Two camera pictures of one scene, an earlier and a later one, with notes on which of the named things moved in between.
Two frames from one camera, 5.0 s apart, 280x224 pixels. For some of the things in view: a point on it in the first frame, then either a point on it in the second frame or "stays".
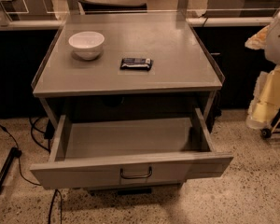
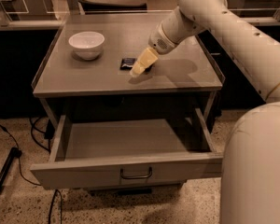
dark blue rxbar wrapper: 135,63 stays
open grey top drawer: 131,151 stays
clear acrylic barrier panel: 136,5 stays
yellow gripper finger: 258,41 → 167,35
